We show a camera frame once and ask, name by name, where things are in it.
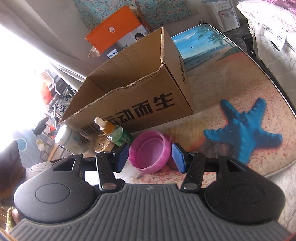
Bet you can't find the white lidded supplement bottle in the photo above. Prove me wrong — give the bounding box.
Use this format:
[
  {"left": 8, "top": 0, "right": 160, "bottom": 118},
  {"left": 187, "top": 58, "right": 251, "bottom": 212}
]
[{"left": 54, "top": 124, "right": 97, "bottom": 154}]

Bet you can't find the pink plastic bowl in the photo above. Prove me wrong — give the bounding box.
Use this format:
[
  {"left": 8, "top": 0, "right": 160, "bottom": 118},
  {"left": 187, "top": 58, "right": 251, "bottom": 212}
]
[{"left": 129, "top": 130, "right": 173, "bottom": 174}]

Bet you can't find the wheelchair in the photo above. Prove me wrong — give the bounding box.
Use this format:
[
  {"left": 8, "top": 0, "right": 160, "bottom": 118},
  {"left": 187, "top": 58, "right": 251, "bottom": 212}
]
[{"left": 42, "top": 70, "right": 77, "bottom": 123}]

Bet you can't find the black jar with gold lid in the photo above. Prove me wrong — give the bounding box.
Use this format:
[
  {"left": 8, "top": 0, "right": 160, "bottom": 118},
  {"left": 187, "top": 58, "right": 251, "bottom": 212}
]
[{"left": 94, "top": 134, "right": 116, "bottom": 153}]

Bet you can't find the white mattress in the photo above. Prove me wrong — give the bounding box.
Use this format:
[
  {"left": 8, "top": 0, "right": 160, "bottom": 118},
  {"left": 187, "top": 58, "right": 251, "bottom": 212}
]
[{"left": 237, "top": 0, "right": 296, "bottom": 81}]

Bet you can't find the black metal frame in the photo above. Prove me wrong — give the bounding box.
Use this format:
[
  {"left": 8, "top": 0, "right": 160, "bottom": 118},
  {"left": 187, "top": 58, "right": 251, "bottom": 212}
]
[{"left": 242, "top": 35, "right": 257, "bottom": 56}]

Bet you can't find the green shaggy mat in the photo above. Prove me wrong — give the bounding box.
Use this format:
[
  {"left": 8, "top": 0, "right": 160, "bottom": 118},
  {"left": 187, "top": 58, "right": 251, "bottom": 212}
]
[{"left": 6, "top": 206, "right": 19, "bottom": 232}]

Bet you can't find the black seat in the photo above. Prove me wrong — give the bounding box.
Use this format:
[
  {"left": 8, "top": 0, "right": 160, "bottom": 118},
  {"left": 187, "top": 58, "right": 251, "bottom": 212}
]
[{"left": 33, "top": 117, "right": 49, "bottom": 135}]

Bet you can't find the brown cardboard box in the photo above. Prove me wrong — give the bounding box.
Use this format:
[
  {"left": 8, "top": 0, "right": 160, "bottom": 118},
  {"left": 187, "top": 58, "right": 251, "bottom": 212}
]
[{"left": 60, "top": 26, "right": 194, "bottom": 139}]

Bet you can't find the white water dispenser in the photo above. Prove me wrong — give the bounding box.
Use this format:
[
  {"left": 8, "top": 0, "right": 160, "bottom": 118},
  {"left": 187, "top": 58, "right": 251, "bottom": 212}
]
[{"left": 206, "top": 0, "right": 241, "bottom": 33}]

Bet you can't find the floral patterned cloth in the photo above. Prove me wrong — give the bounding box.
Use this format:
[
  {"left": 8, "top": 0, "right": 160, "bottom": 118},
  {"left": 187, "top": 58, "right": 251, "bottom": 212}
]
[{"left": 74, "top": 0, "right": 192, "bottom": 30}]

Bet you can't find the orange printed product box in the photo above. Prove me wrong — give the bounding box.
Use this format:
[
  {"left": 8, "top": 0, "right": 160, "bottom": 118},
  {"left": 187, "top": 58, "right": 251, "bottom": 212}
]
[{"left": 85, "top": 5, "right": 153, "bottom": 61}]

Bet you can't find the crumpled brown paper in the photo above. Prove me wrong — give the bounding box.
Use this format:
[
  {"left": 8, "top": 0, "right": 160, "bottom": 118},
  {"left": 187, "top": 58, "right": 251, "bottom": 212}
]
[{"left": 89, "top": 46, "right": 102, "bottom": 57}]

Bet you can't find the blue round disc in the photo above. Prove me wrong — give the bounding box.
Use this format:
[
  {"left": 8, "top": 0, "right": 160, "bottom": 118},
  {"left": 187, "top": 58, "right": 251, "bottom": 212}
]
[{"left": 17, "top": 138, "right": 28, "bottom": 151}]

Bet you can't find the beige curtain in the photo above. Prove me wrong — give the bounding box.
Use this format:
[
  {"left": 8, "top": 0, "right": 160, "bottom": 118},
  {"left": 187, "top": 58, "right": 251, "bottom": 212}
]
[{"left": 0, "top": 0, "right": 100, "bottom": 79}]

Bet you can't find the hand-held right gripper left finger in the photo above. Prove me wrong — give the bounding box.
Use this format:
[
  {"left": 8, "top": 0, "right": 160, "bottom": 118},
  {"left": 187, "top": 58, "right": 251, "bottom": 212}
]
[{"left": 53, "top": 143, "right": 130, "bottom": 191}]

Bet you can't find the orange bag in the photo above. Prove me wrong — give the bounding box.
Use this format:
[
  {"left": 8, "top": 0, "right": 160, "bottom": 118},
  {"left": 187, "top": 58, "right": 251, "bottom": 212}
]
[{"left": 42, "top": 72, "right": 56, "bottom": 103}]

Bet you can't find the white paper label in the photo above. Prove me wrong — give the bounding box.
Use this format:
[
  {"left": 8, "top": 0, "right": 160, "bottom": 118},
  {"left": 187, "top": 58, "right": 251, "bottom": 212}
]
[{"left": 269, "top": 30, "right": 288, "bottom": 52}]

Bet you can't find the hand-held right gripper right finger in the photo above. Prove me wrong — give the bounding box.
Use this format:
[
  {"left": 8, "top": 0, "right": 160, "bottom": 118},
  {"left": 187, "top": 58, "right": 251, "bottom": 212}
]
[{"left": 171, "top": 143, "right": 249, "bottom": 193}]

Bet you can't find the green dropper bottle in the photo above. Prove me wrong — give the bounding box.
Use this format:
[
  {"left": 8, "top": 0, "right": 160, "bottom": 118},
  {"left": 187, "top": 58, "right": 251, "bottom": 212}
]
[{"left": 94, "top": 117, "right": 134, "bottom": 147}]

